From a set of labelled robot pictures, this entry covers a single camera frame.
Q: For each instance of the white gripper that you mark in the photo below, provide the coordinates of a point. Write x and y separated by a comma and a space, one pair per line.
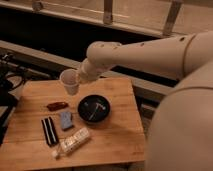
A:
87, 74

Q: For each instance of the white ceramic cup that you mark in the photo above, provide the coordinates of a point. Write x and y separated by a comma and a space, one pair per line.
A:
68, 79

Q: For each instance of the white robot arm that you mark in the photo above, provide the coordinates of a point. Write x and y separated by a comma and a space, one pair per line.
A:
180, 136

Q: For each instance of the black ceramic bowl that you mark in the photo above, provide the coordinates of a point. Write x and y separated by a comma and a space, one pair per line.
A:
94, 109

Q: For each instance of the dark red glossy object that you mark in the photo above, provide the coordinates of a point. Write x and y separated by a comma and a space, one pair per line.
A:
57, 106

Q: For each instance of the blue sponge block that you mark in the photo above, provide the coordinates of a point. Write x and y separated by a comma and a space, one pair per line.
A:
66, 120

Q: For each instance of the black white striped case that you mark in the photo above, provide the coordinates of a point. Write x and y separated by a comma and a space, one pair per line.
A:
49, 131

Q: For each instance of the black equipment with cables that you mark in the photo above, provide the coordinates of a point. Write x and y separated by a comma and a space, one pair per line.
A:
8, 82

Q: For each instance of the metal rail frame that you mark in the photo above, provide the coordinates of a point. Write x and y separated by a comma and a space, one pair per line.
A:
152, 17

